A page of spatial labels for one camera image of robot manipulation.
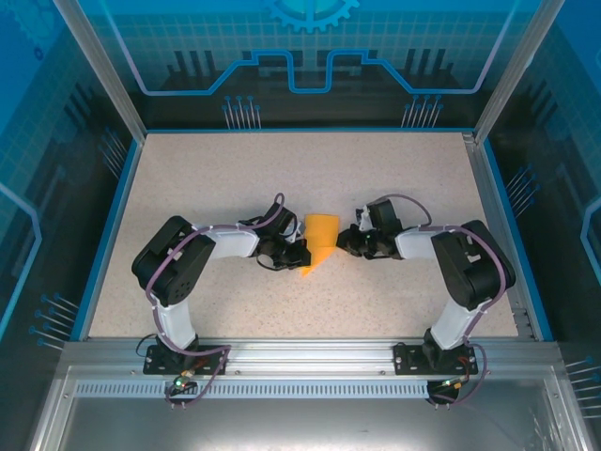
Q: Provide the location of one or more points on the orange cloth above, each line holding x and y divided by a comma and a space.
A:
321, 232

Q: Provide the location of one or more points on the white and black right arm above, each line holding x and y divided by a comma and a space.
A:
474, 268

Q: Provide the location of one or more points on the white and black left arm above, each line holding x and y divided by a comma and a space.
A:
174, 263

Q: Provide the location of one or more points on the blue table edge strip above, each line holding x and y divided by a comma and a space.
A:
305, 130
111, 235
515, 235

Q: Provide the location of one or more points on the brushed metal shelf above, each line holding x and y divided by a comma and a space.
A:
305, 427

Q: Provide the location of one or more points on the aluminium mounting rail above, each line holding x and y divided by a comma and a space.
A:
305, 357

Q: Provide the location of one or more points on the aluminium side rail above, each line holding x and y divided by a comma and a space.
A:
498, 235

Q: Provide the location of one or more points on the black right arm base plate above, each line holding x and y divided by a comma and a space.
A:
408, 362

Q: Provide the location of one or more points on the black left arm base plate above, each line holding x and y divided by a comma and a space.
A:
155, 364

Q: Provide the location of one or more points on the aluminium frame post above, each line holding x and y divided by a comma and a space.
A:
515, 70
102, 70

